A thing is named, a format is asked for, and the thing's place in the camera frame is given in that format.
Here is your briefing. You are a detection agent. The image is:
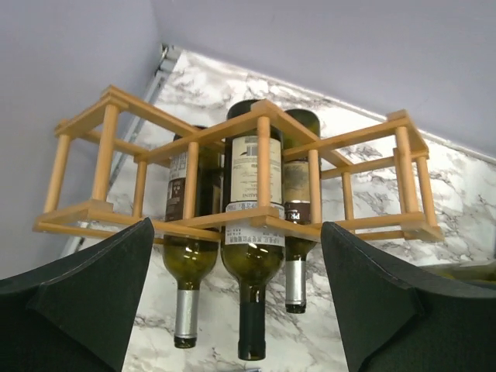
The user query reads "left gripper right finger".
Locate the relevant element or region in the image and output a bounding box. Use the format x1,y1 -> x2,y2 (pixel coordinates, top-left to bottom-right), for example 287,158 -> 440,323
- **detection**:
321,222 -> 495,371

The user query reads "wooden wine rack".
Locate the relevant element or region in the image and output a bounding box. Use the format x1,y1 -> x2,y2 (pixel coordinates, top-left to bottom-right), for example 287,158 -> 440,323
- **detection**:
33,86 -> 443,243

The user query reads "dark bottle in rack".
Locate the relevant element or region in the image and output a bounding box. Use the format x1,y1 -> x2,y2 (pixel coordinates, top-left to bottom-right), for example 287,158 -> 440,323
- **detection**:
219,99 -> 287,361

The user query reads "green bottle silver neck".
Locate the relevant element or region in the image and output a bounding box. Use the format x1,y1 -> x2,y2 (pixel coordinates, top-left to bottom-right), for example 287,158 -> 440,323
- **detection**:
162,146 -> 222,349

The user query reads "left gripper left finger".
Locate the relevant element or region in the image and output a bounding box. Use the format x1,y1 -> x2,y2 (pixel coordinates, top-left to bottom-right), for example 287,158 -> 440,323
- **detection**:
1,219 -> 155,371

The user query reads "green bottle brown label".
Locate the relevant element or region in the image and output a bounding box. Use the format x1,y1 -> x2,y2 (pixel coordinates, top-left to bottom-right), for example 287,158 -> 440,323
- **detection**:
284,108 -> 320,314

